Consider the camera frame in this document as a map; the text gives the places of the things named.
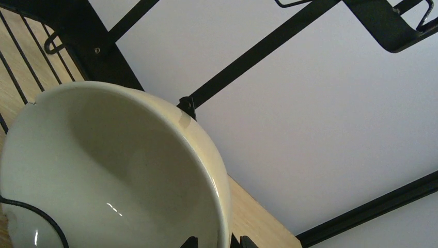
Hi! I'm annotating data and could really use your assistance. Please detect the plain white bowl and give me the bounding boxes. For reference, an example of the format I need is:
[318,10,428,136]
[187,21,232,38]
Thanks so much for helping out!
[1,81,232,247]

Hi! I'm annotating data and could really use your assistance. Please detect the black wire dish rack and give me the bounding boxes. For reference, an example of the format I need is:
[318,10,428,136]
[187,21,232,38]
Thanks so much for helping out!
[1,1,437,247]

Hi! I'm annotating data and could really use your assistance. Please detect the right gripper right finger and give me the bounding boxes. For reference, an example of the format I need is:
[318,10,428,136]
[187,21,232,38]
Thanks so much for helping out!
[240,236,258,248]

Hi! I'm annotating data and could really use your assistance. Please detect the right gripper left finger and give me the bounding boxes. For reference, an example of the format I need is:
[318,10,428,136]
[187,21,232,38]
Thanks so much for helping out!
[180,236,198,248]

